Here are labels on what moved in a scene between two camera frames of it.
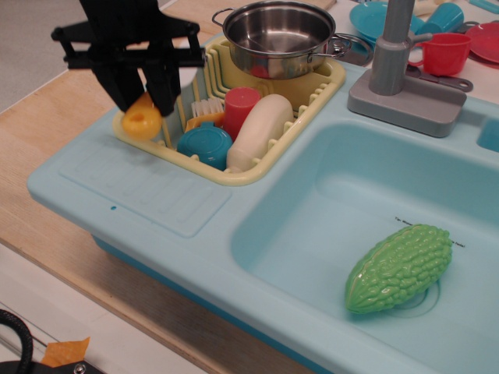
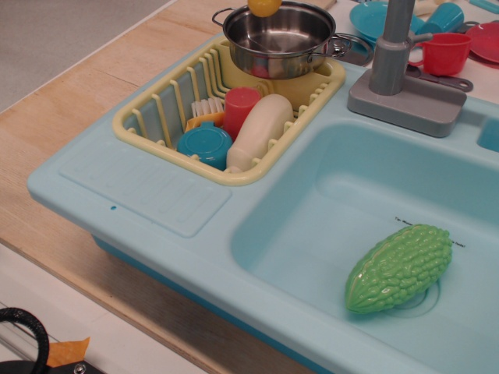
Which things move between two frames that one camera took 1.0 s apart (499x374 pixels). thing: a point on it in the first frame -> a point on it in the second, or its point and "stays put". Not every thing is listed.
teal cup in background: [447, 17] stays put
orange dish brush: [209, 110] stays put
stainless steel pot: [279, 40] stays put
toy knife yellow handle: [142, 121] -> [263, 8]
